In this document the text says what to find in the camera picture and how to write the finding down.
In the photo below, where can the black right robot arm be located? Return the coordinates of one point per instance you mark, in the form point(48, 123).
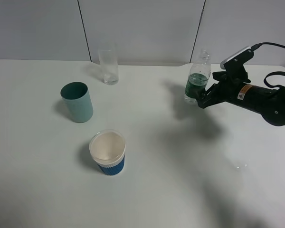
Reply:
point(237, 89)

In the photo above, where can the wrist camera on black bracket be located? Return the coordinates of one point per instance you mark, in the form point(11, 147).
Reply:
point(234, 65)

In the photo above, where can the clear bottle with green label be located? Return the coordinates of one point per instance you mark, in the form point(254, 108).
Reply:
point(198, 76)

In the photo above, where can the blue sleeved paper cup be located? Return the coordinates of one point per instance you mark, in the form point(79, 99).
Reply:
point(107, 148)

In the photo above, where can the tall clear drinking glass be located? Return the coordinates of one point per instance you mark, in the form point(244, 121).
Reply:
point(109, 63)

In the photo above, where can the teal plastic cup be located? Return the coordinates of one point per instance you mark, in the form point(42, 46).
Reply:
point(78, 101)

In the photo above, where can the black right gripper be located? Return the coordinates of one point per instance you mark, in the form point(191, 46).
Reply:
point(218, 93)

